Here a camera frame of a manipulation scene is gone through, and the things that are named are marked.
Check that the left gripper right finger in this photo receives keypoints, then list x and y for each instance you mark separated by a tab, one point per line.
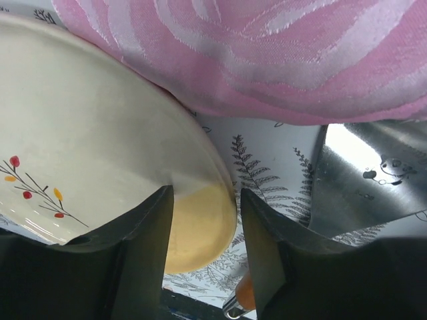
299	274

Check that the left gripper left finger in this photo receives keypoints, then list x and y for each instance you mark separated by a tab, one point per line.
112	272

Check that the yellow bottom plate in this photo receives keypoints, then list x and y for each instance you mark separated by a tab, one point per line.
84	139

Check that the pink satin cloth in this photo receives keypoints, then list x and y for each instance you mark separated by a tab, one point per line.
297	62

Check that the metal spatula wooden handle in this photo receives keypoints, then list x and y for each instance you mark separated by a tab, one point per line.
366	174

